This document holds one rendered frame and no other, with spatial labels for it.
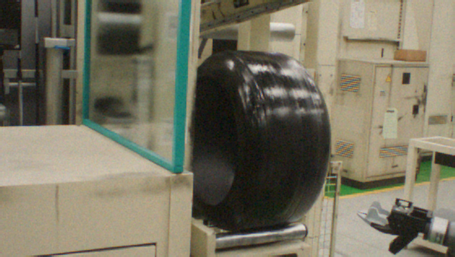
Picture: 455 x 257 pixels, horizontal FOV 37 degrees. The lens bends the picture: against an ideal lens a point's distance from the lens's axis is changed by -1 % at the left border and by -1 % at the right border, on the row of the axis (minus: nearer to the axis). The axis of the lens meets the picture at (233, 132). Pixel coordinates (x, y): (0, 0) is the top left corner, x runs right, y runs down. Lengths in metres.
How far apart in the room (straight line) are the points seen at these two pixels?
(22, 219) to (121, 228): 0.17
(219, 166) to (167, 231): 1.18
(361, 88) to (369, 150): 0.61
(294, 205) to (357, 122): 4.70
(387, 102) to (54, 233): 5.79
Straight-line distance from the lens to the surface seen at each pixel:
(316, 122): 1.94
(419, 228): 2.03
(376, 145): 6.72
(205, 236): 1.92
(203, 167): 2.34
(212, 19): 2.38
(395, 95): 6.82
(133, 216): 1.16
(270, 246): 2.09
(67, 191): 1.11
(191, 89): 1.92
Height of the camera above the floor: 1.53
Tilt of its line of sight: 9 degrees down
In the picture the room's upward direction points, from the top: 3 degrees clockwise
